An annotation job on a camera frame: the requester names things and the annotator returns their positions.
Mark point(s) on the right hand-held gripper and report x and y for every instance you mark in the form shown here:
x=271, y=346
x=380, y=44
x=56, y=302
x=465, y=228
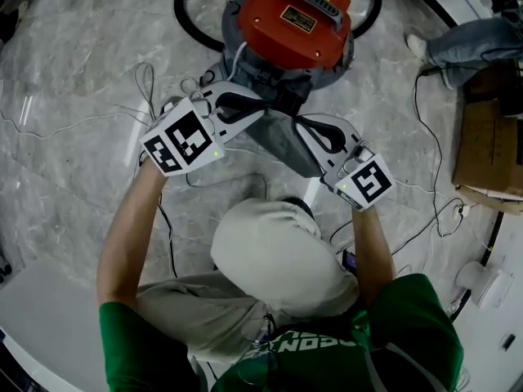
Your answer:
x=367, y=182

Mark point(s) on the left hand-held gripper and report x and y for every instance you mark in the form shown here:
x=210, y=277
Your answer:
x=180, y=137

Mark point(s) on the grey dust bag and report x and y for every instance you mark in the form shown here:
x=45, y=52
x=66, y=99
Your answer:
x=286, y=141

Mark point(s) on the person's left forearm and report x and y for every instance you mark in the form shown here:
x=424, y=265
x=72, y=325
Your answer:
x=122, y=239

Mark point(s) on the person's right forearm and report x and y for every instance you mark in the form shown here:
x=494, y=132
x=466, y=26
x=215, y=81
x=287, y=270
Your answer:
x=374, y=251

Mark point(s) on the person's right black shoe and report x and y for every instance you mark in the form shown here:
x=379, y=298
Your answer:
x=298, y=204

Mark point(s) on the red vacuum cleaner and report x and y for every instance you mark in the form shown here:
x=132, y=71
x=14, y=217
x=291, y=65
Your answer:
x=294, y=14

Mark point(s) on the black smartphone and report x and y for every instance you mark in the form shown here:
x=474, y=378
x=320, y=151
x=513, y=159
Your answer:
x=349, y=261

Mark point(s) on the person in white shirt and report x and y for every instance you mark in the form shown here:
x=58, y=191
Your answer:
x=278, y=259

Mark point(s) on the white power strip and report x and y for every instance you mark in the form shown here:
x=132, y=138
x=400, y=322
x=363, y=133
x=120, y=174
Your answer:
x=459, y=212

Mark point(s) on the brown cardboard box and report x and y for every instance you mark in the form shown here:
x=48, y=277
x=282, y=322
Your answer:
x=486, y=149

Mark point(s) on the person's green shirt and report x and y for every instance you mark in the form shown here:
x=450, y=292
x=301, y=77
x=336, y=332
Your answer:
x=408, y=333

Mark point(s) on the white toilet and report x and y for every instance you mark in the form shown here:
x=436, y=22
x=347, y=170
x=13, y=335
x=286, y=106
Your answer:
x=490, y=286

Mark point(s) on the white bathtub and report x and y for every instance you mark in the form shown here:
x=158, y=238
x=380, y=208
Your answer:
x=49, y=321

